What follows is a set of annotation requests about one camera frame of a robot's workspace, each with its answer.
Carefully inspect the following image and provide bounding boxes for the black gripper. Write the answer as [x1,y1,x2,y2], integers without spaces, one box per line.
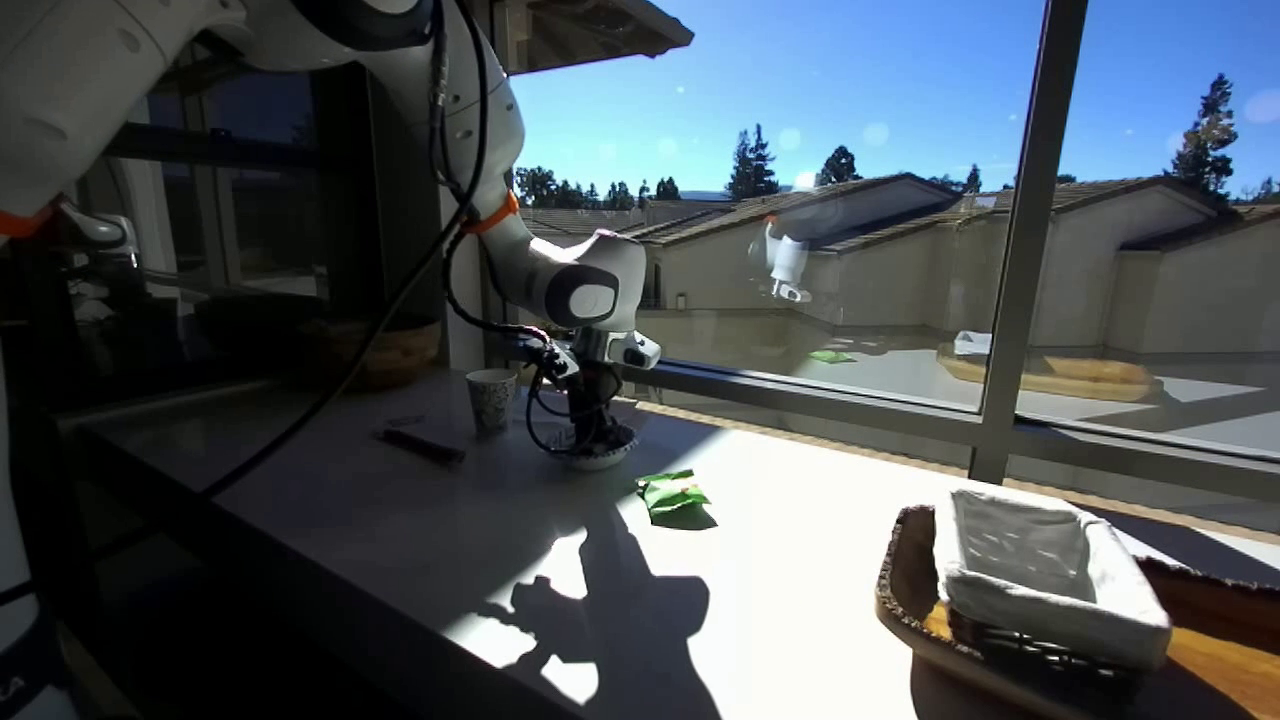
[565,357,634,461]

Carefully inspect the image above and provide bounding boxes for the white paper coffee cup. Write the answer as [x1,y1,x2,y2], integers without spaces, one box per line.
[463,363,522,439]

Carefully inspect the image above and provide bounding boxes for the blue patterned paper bowl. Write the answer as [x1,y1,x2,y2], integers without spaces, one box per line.
[546,420,642,478]

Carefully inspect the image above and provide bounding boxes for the green snack packet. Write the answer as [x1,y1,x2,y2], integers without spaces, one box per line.
[631,464,718,530]

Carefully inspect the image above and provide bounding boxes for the long black bar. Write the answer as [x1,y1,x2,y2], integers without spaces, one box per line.
[380,417,472,469]

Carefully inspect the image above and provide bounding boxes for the brown woven bowl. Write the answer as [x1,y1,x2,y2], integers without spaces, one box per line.
[296,318,447,391]

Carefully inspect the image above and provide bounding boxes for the wicker basket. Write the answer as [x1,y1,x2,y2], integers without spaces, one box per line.
[871,500,1280,720]

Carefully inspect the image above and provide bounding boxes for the white folded cloth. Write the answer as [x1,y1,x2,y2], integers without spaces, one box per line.
[926,484,1174,672]

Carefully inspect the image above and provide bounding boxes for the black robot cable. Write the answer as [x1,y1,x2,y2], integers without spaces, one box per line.
[195,0,578,504]

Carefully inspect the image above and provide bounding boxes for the window frame post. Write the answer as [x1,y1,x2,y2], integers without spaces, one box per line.
[965,0,1090,490]

